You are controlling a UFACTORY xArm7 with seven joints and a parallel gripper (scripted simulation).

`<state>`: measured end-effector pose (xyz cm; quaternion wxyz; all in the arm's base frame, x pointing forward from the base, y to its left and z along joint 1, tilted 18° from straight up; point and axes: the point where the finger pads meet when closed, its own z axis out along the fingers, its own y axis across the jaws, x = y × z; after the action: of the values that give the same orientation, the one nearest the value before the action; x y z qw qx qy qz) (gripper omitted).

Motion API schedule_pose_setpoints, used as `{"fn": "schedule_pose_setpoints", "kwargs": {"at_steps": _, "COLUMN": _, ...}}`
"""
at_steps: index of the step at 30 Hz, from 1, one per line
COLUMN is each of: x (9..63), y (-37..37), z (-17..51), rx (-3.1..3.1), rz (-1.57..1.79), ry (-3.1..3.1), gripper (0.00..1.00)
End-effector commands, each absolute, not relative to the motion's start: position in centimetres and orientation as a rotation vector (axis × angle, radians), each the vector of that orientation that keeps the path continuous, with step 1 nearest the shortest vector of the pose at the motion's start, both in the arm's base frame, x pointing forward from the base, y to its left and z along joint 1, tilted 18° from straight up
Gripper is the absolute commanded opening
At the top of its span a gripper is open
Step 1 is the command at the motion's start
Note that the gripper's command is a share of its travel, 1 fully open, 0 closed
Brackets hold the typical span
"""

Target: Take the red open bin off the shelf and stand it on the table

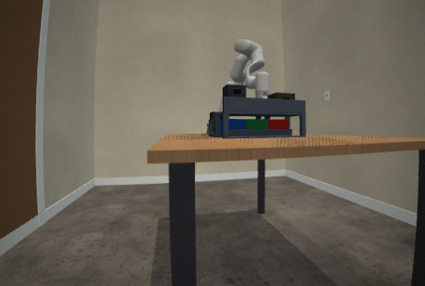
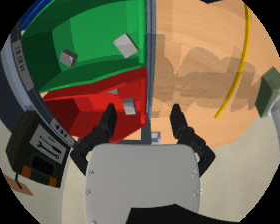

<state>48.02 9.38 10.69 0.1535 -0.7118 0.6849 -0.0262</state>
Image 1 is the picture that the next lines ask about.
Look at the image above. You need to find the blue open bin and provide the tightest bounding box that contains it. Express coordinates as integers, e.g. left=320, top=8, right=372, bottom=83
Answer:
left=221, top=119, right=245, bottom=136

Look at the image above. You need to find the green open bin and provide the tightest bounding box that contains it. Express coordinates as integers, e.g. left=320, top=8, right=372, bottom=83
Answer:
left=246, top=119, right=268, bottom=129

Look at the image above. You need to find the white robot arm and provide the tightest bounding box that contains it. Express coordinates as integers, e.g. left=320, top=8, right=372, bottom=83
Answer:
left=224, top=39, right=270, bottom=97

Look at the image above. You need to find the grey metal shelf rack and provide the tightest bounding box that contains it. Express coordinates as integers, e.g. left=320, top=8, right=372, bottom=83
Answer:
left=207, top=97, right=306, bottom=138

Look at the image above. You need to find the red bin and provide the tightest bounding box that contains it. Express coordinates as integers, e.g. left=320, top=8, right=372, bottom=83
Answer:
left=268, top=119, right=289, bottom=129

